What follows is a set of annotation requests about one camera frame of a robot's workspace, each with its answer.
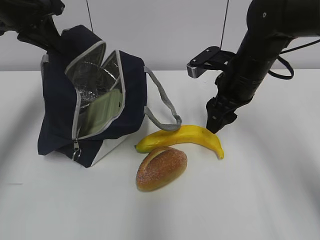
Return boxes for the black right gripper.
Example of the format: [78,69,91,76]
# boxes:
[206,53,269,133]

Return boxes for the navy insulated lunch bag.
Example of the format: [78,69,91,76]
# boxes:
[37,25,182,168]

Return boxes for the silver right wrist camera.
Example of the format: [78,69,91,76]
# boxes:
[186,46,236,79]

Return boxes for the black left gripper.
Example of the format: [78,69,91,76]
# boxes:
[0,0,65,53]

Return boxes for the green lidded glass container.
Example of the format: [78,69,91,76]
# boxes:
[79,89,124,137]

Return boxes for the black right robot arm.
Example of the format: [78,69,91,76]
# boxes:
[206,0,320,133]

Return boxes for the yellow banana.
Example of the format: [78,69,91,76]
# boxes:
[135,125,224,159]

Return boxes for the brown bread loaf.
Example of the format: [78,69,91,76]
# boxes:
[135,147,188,192]

